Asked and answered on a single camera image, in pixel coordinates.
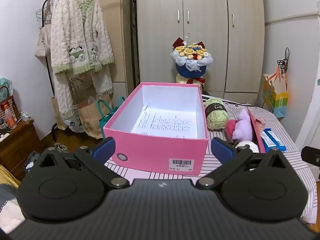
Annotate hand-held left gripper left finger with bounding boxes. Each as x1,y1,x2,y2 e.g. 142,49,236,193
35,137,130,189

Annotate orange drink bottle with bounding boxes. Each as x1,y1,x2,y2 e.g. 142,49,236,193
4,105,17,128

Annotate white green fleece pajama top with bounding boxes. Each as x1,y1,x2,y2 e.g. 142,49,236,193
50,0,115,75

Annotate cream tote bag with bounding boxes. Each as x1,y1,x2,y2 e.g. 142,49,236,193
34,25,52,58

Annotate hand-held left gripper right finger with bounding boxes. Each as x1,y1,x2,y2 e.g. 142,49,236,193
195,137,288,189

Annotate purple plush toy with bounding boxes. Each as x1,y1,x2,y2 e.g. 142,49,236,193
232,109,253,140

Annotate teal tissue packet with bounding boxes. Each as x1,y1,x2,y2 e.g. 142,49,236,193
0,77,13,98

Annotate yellow blanket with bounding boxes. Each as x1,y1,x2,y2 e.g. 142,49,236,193
0,165,20,188

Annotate white panda plush toy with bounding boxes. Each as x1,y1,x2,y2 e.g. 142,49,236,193
235,141,259,153

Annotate pink brown fluffy scrunchie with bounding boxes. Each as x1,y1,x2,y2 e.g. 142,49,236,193
255,119,268,132

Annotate pink fluffy pompom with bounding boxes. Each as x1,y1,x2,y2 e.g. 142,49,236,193
226,119,240,138

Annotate brown paper bag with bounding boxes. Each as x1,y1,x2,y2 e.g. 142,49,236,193
76,94,113,139

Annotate yellow flower bouquet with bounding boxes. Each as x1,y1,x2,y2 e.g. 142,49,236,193
171,32,214,92

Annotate blue wet wipes packet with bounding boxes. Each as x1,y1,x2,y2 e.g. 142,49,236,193
260,129,286,153

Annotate pink box lid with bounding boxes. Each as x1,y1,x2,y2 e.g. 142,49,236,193
247,107,266,153

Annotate wooden cabinet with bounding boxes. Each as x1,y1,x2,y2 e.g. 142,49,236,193
0,119,40,180

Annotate black hanging cables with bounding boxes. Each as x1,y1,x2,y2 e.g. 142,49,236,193
276,47,290,74

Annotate grey shoe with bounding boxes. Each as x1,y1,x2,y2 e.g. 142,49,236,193
54,142,70,153

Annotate green yarn ball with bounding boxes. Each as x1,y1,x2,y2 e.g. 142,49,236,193
204,97,229,130

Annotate teal gift bag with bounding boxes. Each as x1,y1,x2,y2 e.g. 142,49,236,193
97,97,125,139

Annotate white fleece pajama pants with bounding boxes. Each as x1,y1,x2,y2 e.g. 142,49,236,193
54,65,114,120

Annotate printed paper sheet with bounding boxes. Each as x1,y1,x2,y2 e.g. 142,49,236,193
131,109,199,138

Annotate colourful striped gift bag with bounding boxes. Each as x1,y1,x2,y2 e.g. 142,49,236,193
262,74,290,118

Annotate pink cardboard box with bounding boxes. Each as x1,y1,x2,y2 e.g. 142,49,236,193
103,82,209,175

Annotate black clothes rack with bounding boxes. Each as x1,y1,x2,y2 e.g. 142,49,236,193
42,0,85,140

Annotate red woven basket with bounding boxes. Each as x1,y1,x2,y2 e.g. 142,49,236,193
0,85,19,120

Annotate beige wardrobe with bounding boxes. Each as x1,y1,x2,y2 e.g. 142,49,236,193
136,0,265,105

